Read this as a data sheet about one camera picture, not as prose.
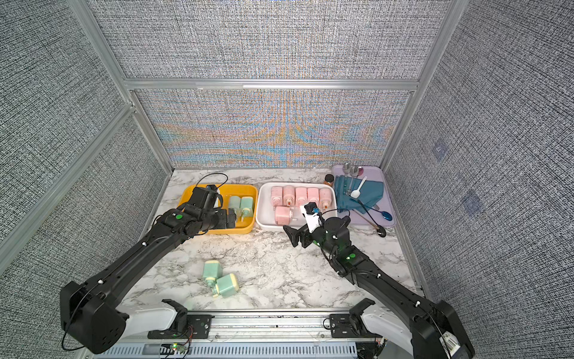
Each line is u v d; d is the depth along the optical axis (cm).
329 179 103
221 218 72
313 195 101
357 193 110
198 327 73
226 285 76
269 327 75
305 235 68
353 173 116
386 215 100
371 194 106
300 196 100
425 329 39
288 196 100
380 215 101
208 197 61
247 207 95
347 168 117
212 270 80
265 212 103
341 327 73
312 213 66
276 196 100
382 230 97
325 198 99
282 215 95
